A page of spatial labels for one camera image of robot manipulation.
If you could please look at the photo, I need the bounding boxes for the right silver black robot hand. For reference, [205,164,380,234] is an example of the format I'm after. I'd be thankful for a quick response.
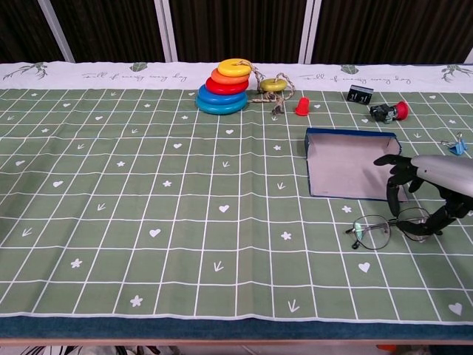
[373,154,473,237]

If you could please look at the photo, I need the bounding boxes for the thin black metal eyeglasses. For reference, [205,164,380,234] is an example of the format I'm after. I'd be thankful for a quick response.
[346,207,444,251]

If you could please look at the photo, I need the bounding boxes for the blue grey pouch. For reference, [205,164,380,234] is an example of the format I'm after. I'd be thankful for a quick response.
[304,127,410,203]

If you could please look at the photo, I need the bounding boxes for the blue binder clip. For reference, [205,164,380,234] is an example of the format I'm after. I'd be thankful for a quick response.
[440,131,469,156]

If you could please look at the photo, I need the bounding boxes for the red black small toy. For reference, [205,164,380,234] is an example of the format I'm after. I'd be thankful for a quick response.
[370,101,410,124]

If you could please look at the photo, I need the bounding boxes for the small black terminal block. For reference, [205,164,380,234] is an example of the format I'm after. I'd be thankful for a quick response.
[347,84,373,104]

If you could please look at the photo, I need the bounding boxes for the small red plastic cap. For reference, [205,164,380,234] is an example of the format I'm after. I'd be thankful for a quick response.
[294,96,310,117]

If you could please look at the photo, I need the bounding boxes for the dark blue felt underlay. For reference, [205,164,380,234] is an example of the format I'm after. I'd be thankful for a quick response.
[0,312,473,341]

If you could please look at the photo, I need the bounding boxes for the green grid tablecloth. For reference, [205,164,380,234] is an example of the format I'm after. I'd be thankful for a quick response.
[0,61,473,321]

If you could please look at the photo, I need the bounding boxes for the braided beige rope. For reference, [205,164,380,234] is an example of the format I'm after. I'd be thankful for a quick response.
[245,61,299,115]

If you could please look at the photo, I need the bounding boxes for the olive wooden ring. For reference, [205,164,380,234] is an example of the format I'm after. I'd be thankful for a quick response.
[259,78,287,93]

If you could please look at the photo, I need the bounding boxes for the yellow wooden ring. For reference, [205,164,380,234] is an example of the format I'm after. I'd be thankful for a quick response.
[217,58,251,78]

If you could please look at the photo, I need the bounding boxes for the teal wooden ring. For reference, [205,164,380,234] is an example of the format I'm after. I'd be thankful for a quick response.
[195,95,248,115]

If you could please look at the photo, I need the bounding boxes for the red wooden ring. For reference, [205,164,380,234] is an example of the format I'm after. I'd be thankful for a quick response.
[205,76,250,95]

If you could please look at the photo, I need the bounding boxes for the orange wooden ring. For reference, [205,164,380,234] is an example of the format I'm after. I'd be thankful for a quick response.
[211,68,251,87]

